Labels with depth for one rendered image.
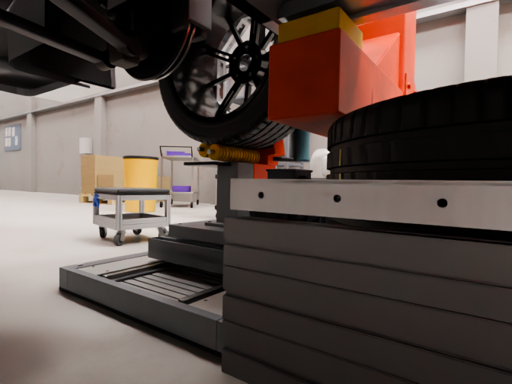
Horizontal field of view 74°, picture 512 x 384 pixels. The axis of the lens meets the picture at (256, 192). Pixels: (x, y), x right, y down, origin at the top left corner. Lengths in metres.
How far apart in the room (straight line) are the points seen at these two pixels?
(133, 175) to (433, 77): 3.85
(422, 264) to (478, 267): 0.04
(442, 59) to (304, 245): 4.56
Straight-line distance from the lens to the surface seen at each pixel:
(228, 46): 1.66
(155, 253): 1.34
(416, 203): 0.36
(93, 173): 6.32
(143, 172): 4.40
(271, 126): 1.15
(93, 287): 1.20
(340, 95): 0.68
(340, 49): 0.70
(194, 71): 1.52
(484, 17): 4.85
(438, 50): 4.93
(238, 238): 0.45
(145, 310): 0.99
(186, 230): 1.25
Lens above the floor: 0.38
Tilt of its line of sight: 1 degrees down
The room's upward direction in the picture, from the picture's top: 1 degrees clockwise
